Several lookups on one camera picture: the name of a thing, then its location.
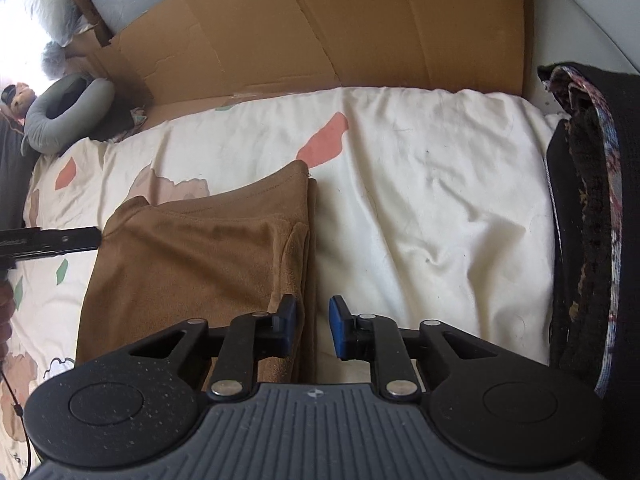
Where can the brown plush toy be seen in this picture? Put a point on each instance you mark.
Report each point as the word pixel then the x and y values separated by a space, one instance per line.
pixel 17 100

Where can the dark grey pillow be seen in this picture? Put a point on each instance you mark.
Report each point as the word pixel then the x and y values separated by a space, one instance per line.
pixel 12 175

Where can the folded cardboard sheet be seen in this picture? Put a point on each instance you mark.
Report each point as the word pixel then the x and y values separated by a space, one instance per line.
pixel 350 20

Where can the black cloth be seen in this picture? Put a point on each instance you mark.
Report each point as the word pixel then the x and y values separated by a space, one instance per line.
pixel 110 127

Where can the grey fluffy pompom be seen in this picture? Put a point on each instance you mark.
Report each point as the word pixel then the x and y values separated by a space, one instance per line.
pixel 55 60

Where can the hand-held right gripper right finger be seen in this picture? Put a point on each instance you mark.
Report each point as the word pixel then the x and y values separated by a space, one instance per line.
pixel 337 330

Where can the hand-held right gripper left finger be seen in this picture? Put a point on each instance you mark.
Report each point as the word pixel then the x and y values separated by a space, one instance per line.
pixel 290 332

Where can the grey neck pillow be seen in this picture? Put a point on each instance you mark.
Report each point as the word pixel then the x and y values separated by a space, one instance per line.
pixel 65 120

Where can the dark patterned garment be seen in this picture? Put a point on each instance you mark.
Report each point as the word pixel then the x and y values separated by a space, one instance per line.
pixel 585 210

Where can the small floral cloth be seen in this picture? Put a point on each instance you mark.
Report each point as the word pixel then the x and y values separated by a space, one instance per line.
pixel 137 117

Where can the brown printed t-shirt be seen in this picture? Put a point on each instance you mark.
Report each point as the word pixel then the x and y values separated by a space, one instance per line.
pixel 200 250

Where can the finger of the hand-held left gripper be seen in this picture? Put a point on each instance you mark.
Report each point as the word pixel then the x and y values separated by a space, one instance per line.
pixel 60 240

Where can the person's left hand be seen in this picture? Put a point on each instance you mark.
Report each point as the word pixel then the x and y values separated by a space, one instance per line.
pixel 5 305

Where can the cream bear print bed sheet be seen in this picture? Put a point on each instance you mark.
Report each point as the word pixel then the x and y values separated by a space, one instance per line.
pixel 425 185

